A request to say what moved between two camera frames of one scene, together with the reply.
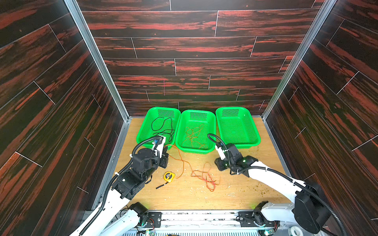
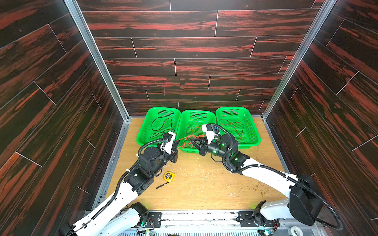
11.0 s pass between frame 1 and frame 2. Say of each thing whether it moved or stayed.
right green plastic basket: stayed
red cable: moved
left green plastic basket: stayed
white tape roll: stayed
